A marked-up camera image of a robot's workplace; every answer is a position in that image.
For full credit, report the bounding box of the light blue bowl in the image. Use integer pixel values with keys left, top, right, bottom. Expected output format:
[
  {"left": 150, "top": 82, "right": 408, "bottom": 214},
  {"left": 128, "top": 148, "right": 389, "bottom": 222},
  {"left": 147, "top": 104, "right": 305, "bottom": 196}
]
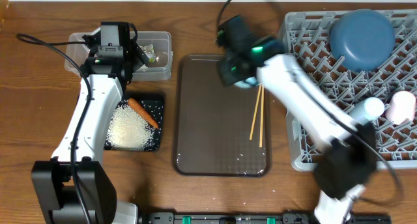
[{"left": 233, "top": 77, "right": 259, "bottom": 89}]

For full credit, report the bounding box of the green snack wrapper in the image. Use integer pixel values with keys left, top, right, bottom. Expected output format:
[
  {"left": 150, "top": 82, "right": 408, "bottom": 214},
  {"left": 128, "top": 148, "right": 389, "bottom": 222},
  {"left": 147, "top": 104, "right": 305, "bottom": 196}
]
[{"left": 140, "top": 44, "right": 156, "bottom": 63}]

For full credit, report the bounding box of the wooden chopstick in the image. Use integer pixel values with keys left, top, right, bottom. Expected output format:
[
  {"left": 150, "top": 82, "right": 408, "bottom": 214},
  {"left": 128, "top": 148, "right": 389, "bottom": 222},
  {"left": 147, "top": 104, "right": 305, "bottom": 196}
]
[
  {"left": 250, "top": 85, "right": 264, "bottom": 141},
  {"left": 259, "top": 84, "right": 265, "bottom": 148}
]

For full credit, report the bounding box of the orange carrot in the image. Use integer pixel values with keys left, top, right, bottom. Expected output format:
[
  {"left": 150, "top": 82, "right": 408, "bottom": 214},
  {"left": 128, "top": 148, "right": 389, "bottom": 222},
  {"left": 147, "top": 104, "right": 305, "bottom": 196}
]
[{"left": 128, "top": 98, "right": 159, "bottom": 129}]

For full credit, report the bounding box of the dark blue plate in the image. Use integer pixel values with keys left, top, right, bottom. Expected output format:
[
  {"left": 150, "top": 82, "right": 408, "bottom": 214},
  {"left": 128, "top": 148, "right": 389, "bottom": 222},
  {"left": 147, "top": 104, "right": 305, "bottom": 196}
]
[{"left": 329, "top": 9, "right": 395, "bottom": 72}]

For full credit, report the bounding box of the light blue cup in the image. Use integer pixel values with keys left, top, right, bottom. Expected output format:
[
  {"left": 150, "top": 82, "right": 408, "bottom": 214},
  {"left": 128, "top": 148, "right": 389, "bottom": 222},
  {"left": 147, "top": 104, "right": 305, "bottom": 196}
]
[{"left": 349, "top": 97, "right": 384, "bottom": 125}]

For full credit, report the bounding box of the white cup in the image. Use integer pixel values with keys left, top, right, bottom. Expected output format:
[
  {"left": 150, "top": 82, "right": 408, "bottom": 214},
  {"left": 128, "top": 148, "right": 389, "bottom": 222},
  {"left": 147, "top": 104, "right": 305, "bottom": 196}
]
[{"left": 385, "top": 91, "right": 416, "bottom": 125}]

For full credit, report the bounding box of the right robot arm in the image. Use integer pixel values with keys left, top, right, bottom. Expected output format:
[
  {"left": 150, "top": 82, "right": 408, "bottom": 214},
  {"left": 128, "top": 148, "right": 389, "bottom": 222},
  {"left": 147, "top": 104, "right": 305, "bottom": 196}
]
[{"left": 216, "top": 16, "right": 377, "bottom": 223}]

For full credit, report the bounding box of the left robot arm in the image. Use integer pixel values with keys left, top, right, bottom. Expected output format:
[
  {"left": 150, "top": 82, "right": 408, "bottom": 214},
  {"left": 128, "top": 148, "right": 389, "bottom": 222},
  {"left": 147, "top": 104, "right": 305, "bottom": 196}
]
[{"left": 31, "top": 21, "right": 149, "bottom": 223}]

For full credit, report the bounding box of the clear plastic bin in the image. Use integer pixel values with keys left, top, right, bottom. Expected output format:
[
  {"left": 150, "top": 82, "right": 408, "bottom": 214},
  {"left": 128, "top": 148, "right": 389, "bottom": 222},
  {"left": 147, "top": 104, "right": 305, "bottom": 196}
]
[{"left": 65, "top": 31, "right": 173, "bottom": 81}]

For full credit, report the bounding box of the black tray bin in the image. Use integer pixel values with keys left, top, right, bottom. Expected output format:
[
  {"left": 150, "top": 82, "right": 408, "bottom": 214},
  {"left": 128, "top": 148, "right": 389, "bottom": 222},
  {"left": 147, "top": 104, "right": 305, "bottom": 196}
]
[{"left": 76, "top": 92, "right": 165, "bottom": 152}]

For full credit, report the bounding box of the brown serving tray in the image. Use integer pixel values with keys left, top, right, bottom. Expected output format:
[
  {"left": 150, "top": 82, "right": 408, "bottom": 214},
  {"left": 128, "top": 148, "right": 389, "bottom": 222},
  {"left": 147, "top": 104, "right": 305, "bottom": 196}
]
[{"left": 173, "top": 55, "right": 271, "bottom": 177}]

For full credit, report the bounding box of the pile of white rice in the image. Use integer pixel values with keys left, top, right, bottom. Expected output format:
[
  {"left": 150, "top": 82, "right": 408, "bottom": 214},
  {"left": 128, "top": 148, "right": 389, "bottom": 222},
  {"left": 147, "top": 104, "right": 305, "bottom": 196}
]
[{"left": 106, "top": 105, "right": 154, "bottom": 150}]

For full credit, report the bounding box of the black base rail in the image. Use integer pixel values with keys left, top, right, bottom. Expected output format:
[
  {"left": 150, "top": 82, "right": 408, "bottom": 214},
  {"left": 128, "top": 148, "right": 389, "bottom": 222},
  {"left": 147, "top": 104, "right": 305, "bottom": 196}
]
[{"left": 136, "top": 212, "right": 392, "bottom": 224}]

